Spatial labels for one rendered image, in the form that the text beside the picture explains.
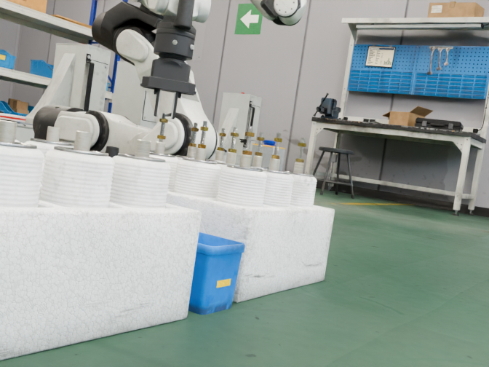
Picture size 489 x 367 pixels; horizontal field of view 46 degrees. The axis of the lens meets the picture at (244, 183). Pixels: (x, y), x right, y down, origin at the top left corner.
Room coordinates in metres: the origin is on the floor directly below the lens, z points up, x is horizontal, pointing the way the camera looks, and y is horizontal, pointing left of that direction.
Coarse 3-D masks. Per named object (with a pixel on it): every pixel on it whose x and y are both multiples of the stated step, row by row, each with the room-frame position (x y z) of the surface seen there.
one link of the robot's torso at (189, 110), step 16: (128, 32) 1.78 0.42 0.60; (128, 48) 1.77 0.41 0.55; (144, 48) 1.73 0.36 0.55; (144, 64) 1.74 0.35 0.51; (192, 80) 1.80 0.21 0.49; (192, 96) 1.78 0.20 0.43; (160, 112) 1.73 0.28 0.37; (176, 112) 1.68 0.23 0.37; (192, 112) 1.70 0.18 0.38; (208, 144) 1.71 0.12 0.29
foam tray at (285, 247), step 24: (168, 192) 1.18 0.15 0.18; (216, 216) 1.11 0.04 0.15; (240, 216) 1.08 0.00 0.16; (264, 216) 1.11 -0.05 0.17; (288, 216) 1.20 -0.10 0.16; (312, 216) 1.30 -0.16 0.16; (240, 240) 1.08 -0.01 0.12; (264, 240) 1.13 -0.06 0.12; (288, 240) 1.21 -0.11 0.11; (312, 240) 1.31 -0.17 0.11; (240, 264) 1.07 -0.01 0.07; (264, 264) 1.14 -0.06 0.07; (288, 264) 1.23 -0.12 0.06; (312, 264) 1.33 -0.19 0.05; (240, 288) 1.07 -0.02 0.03; (264, 288) 1.15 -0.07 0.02; (288, 288) 1.24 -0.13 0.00
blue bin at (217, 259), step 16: (208, 240) 1.08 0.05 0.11; (224, 240) 1.06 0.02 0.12; (208, 256) 0.96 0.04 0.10; (224, 256) 0.99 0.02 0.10; (240, 256) 1.03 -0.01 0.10; (208, 272) 0.96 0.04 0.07; (224, 272) 0.99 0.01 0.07; (192, 288) 0.97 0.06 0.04; (208, 288) 0.96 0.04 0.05; (224, 288) 1.00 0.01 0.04; (192, 304) 0.97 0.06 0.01; (208, 304) 0.97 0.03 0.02; (224, 304) 1.01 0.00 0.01
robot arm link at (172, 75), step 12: (156, 36) 1.28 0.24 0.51; (168, 36) 1.26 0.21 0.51; (180, 36) 1.26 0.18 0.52; (156, 48) 1.27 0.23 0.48; (168, 48) 1.26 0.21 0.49; (180, 48) 1.27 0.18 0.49; (192, 48) 1.29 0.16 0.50; (156, 60) 1.27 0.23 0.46; (168, 60) 1.27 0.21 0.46; (180, 60) 1.28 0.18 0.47; (156, 72) 1.27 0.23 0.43; (168, 72) 1.28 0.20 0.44; (180, 72) 1.28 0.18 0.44; (144, 84) 1.28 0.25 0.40; (156, 84) 1.27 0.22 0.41; (168, 84) 1.28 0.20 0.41; (180, 84) 1.28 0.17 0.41; (192, 84) 1.29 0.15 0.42
